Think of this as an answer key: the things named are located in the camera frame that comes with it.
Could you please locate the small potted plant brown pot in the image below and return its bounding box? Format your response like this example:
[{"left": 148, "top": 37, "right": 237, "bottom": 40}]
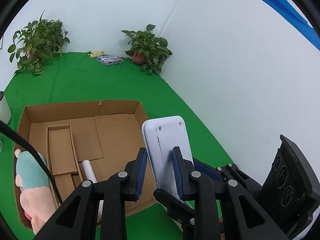
[{"left": 121, "top": 24, "right": 172, "bottom": 75}]

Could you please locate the white cylinder roll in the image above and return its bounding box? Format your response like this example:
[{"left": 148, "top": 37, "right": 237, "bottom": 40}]
[{"left": 82, "top": 160, "right": 104, "bottom": 222}]

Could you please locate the green tablecloth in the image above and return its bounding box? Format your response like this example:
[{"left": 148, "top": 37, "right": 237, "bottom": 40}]
[{"left": 0, "top": 52, "right": 234, "bottom": 240}]

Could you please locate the printed tissue packet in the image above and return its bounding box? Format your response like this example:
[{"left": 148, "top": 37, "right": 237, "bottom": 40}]
[{"left": 97, "top": 54, "right": 123, "bottom": 67}]

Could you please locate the large printed cardboard box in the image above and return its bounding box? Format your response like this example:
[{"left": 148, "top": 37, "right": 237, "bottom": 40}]
[{"left": 12, "top": 99, "right": 160, "bottom": 232}]

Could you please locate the white mug with black lid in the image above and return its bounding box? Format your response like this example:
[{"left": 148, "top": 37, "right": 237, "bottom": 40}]
[{"left": 0, "top": 91, "right": 12, "bottom": 125}]

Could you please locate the large bushy potted plant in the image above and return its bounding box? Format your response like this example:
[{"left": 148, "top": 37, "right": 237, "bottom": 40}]
[{"left": 7, "top": 10, "right": 71, "bottom": 76}]

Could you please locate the pink and teal plush toy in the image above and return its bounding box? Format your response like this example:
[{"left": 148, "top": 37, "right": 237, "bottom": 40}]
[{"left": 13, "top": 148, "right": 59, "bottom": 234}]

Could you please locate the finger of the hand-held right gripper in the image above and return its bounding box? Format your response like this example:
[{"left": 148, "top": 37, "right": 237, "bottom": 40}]
[
  {"left": 153, "top": 189, "right": 185, "bottom": 232},
  {"left": 192, "top": 158, "right": 262, "bottom": 195}
]

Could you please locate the white plastic device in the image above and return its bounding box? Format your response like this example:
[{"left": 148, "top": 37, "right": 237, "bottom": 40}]
[{"left": 141, "top": 115, "right": 195, "bottom": 200}]

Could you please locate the black cable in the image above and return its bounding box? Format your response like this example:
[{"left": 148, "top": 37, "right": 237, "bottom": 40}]
[{"left": 0, "top": 120, "right": 63, "bottom": 207}]

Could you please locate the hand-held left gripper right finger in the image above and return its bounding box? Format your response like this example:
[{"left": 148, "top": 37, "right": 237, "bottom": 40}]
[{"left": 172, "top": 146, "right": 297, "bottom": 240}]

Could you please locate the narrow cardboard box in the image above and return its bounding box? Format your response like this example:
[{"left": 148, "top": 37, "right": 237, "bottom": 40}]
[{"left": 47, "top": 124, "right": 83, "bottom": 177}]

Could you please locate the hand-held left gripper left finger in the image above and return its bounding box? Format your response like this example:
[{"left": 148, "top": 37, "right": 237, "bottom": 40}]
[{"left": 32, "top": 147, "right": 148, "bottom": 240}]

